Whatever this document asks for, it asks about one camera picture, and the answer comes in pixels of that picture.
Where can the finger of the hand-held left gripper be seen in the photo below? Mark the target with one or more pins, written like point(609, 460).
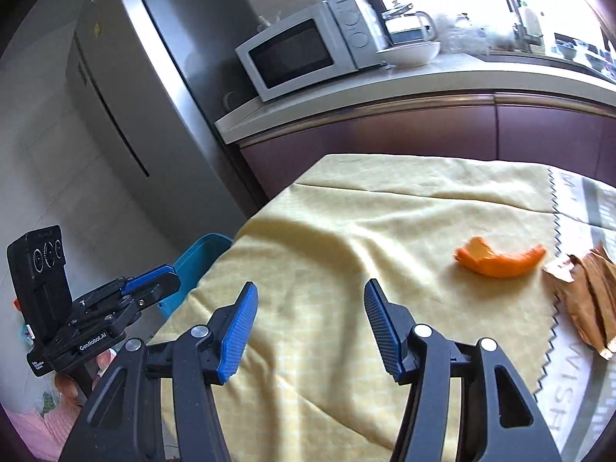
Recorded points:
point(147, 279)
point(161, 293)

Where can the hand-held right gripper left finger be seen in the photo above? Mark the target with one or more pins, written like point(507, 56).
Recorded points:
point(236, 337)

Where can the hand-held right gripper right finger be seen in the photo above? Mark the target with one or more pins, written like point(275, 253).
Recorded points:
point(385, 332)

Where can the blue plastic bin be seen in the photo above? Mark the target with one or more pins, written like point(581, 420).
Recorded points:
point(197, 262)

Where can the orange peel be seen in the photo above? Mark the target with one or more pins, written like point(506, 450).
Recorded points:
point(491, 267)

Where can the person's left hand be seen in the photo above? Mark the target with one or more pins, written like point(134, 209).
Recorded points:
point(67, 387)

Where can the yellow checked tablecloth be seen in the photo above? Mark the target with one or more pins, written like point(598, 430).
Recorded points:
point(361, 211)

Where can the pink cloth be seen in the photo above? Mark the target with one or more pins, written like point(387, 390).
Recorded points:
point(38, 433)

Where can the grey steel refrigerator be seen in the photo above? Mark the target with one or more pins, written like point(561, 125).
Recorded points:
point(159, 82)

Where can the grey white zigzag-edged cloth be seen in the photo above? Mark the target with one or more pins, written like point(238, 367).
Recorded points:
point(577, 394)

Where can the kitchen counter cabinet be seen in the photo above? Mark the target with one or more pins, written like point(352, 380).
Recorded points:
point(409, 130)

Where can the brown paper bag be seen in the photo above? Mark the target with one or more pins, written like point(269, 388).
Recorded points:
point(587, 298)

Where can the white microwave oven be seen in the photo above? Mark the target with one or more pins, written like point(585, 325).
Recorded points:
point(288, 57)

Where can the large white bowl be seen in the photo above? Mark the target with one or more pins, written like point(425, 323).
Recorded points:
point(414, 55)

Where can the small white teapot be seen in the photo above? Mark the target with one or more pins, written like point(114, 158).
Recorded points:
point(264, 23)

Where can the glass kettle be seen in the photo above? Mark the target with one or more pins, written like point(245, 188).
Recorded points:
point(409, 26)

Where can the clear plastic bags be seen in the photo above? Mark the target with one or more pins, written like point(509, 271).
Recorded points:
point(471, 33)

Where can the row of ceramic bowls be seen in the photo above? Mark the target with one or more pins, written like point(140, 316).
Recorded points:
point(572, 48)

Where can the white bottle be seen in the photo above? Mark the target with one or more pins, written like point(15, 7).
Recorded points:
point(532, 24)

